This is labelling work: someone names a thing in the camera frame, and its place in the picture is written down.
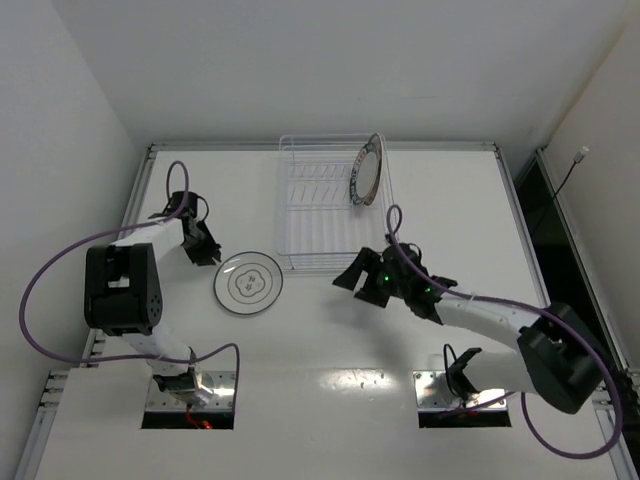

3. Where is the white plate with black rings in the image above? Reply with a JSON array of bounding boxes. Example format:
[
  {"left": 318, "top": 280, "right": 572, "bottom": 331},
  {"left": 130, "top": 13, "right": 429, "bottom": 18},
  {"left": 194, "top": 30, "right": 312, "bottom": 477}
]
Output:
[{"left": 213, "top": 251, "right": 284, "bottom": 316}]

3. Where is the dark green rimmed plate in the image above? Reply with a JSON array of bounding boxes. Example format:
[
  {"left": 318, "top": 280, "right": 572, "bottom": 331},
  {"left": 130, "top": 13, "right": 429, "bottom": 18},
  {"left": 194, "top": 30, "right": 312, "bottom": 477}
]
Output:
[{"left": 349, "top": 135, "right": 377, "bottom": 206}]

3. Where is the white plate with orange sunburst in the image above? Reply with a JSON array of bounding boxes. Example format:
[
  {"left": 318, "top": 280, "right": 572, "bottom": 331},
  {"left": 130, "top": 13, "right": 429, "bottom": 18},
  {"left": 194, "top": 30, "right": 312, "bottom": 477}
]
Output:
[{"left": 365, "top": 133, "right": 385, "bottom": 206}]

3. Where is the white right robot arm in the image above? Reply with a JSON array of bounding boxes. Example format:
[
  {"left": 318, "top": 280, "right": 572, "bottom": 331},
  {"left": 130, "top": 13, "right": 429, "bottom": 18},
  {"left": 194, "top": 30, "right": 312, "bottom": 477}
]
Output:
[{"left": 332, "top": 243, "right": 604, "bottom": 414}]

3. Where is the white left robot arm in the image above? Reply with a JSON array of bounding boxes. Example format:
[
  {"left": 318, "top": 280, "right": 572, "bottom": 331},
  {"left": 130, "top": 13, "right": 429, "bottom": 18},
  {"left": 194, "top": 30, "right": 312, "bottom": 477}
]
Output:
[{"left": 84, "top": 213, "right": 221, "bottom": 407}]

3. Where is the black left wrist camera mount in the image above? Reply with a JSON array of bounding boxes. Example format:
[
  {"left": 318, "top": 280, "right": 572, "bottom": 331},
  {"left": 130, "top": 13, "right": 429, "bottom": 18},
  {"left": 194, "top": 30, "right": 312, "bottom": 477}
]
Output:
[{"left": 150, "top": 191, "right": 210, "bottom": 221}]

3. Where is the white wire dish rack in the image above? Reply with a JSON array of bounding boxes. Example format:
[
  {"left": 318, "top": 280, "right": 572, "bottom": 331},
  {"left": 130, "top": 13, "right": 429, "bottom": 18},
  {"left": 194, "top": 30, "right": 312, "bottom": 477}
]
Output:
[{"left": 276, "top": 133, "right": 394, "bottom": 273}]

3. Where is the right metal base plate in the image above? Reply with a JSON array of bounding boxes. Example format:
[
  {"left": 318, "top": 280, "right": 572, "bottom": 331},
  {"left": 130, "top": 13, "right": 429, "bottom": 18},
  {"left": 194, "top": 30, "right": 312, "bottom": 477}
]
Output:
[{"left": 413, "top": 370, "right": 508, "bottom": 413}]

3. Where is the metal base plate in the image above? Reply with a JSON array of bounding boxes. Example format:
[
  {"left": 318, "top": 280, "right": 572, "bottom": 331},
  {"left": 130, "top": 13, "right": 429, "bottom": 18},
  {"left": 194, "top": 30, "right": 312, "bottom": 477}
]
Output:
[
  {"left": 413, "top": 370, "right": 508, "bottom": 413},
  {"left": 145, "top": 371, "right": 236, "bottom": 413}
]

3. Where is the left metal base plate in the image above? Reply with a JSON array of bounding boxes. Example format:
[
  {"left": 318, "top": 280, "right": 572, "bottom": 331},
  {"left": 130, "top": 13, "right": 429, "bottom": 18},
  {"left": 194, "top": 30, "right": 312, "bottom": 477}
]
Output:
[{"left": 145, "top": 371, "right": 236, "bottom": 413}]

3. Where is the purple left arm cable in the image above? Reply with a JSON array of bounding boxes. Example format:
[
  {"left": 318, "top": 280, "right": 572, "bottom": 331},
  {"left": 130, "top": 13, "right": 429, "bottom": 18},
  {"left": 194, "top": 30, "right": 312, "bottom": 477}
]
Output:
[{"left": 18, "top": 160, "right": 242, "bottom": 406}]

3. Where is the black hanging wall cable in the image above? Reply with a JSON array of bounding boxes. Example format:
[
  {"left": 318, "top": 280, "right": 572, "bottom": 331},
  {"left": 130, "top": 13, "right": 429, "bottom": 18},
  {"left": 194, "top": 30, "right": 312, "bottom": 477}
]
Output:
[{"left": 527, "top": 145, "right": 590, "bottom": 241}]

